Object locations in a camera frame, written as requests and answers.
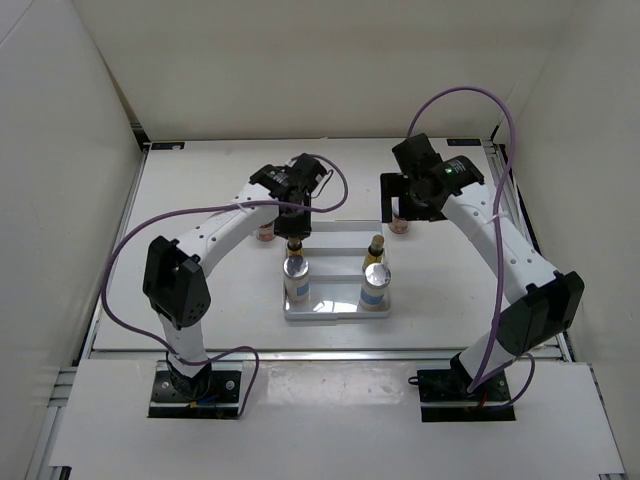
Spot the yellow label bottle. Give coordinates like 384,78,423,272
362,234,385,272
286,237,304,258

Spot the blue label shaker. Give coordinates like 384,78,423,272
359,263,391,311
283,255,310,302

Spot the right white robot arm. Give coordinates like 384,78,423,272
380,134,585,400

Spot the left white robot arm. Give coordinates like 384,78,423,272
143,153,328,400

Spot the white divided tray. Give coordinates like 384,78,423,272
283,220,391,322

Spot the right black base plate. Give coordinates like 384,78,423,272
408,369,516,423

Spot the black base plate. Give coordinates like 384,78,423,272
408,369,516,423
147,362,243,420

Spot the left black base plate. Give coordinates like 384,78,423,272
147,362,243,420

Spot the aluminium front rail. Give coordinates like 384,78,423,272
89,348,561,363

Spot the aluminium left rail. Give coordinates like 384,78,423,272
25,119,149,479

